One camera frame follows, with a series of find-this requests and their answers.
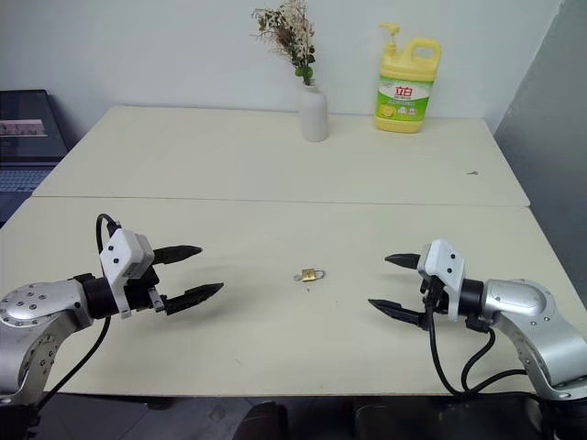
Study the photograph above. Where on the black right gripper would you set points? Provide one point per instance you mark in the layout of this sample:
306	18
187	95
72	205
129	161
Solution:
433	298

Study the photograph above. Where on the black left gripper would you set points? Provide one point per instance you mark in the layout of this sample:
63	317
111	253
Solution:
140	293

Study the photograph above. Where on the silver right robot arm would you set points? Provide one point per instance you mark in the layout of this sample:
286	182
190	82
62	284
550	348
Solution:
527	311

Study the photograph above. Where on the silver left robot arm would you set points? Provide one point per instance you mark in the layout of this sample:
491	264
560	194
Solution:
43	304

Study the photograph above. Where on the small brass padlock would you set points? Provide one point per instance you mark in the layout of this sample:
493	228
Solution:
312	274

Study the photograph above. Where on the white ceramic vase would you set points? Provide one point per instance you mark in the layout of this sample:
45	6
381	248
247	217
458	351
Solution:
313	112

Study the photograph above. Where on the yellow detergent pump bottle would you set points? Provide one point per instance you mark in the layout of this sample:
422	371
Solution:
403	91

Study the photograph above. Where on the dark laptop computer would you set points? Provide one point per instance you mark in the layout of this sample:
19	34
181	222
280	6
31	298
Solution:
25	133

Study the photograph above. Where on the dried flower bouquet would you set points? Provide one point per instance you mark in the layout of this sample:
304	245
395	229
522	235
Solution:
286	32

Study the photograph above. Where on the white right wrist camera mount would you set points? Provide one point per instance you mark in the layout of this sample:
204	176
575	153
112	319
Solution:
447	270

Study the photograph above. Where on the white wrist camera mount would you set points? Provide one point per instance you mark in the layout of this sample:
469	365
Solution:
123	249
447	270

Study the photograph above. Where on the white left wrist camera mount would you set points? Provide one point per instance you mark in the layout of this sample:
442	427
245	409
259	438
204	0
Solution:
123	249

